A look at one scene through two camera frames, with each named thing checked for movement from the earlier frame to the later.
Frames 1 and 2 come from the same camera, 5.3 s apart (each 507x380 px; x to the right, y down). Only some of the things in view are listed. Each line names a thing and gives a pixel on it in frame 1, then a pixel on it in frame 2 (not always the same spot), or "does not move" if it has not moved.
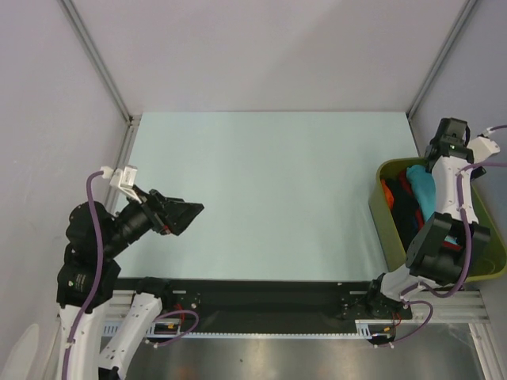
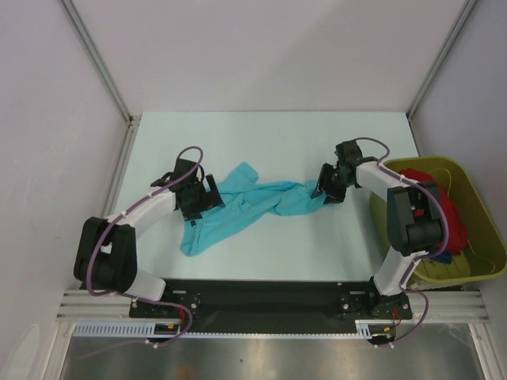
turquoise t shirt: x=424 y=184 → x=244 y=199
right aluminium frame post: x=467 y=9 does not move
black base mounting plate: x=264 y=305 does not move
